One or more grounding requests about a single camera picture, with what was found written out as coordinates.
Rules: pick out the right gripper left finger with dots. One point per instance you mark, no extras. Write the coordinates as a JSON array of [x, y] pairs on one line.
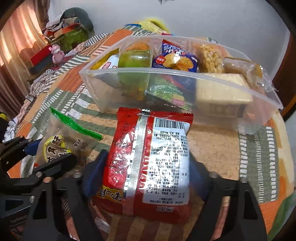
[[46, 219]]

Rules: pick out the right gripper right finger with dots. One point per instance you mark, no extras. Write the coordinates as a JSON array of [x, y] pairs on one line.
[[244, 219]]

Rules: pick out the red gift box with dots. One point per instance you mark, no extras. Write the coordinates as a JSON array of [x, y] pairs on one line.
[[41, 60]]

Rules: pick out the green snack packet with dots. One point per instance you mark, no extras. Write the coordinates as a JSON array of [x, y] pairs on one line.
[[162, 90]]

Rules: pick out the pink orange curtain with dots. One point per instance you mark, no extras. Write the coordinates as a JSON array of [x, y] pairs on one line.
[[21, 38]]

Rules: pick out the caramel puffed rice bar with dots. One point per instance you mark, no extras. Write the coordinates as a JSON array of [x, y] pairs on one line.
[[210, 59]]

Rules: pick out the patchwork orange green blanket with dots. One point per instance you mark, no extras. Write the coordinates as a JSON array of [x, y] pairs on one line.
[[265, 158]]

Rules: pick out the clear plastic storage bin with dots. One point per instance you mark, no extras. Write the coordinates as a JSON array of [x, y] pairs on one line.
[[105, 88]]

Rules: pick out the green-topped mooncake bag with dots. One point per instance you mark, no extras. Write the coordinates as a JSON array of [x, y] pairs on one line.
[[65, 136]]

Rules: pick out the clear bag orange cookies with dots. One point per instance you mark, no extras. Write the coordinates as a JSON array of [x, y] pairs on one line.
[[138, 46]]

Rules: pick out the pale cracker block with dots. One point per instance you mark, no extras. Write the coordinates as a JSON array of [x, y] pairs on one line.
[[213, 98]]

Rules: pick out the blue chips packet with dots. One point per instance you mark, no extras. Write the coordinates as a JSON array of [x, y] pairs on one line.
[[174, 57]]

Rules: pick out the green wrapped cake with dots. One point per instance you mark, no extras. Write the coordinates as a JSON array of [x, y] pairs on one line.
[[134, 84]]

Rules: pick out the yellow foil snack packet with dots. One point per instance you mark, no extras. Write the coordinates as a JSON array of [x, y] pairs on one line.
[[108, 61]]

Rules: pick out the red instant noodle packet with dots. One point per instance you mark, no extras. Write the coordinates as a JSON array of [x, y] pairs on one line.
[[147, 169]]

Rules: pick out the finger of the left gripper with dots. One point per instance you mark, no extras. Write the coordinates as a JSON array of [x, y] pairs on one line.
[[18, 148], [56, 169]]

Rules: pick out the green box clutter pile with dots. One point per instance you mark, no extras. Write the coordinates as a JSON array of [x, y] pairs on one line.
[[69, 30]]

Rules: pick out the barcode clear snack packet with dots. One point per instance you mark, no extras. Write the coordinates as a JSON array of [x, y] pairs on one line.
[[251, 71]]

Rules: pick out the pink plush toy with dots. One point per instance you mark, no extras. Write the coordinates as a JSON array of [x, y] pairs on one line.
[[57, 54]]

